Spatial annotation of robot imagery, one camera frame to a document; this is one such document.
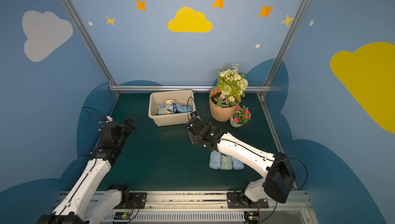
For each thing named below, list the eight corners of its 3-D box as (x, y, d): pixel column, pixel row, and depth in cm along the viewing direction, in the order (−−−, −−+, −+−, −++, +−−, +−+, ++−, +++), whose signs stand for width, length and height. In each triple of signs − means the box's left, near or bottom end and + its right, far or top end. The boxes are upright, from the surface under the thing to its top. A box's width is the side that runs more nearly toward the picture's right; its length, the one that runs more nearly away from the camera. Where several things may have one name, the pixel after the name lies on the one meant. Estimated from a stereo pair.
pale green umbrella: (220, 170, 86) (221, 168, 83) (219, 156, 91) (220, 153, 89) (232, 170, 86) (233, 168, 84) (230, 156, 91) (231, 153, 89)
